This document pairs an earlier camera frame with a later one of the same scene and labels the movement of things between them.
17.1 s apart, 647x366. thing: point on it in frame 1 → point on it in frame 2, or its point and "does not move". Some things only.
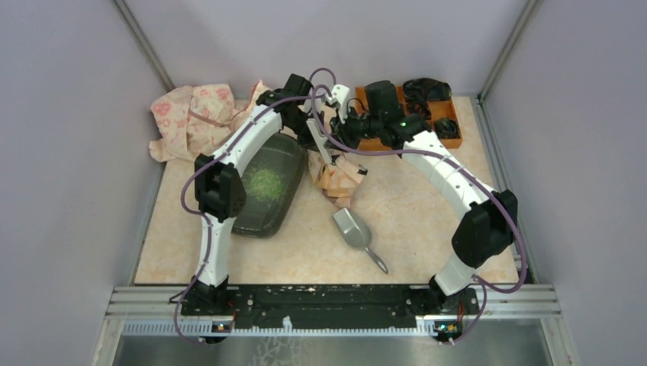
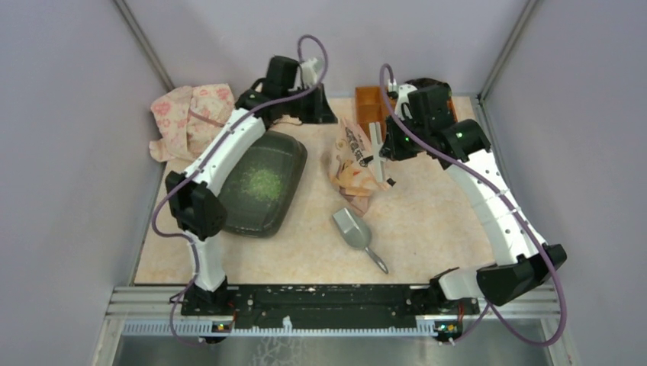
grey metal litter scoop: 355,233 does not move
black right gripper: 342,132 → 391,149
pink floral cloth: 191,121 does not move
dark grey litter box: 271,177 does not move
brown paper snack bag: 334,174 → 356,181
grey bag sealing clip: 319,139 → 378,142
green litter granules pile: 265,185 does not move
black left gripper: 307,142 → 321,112
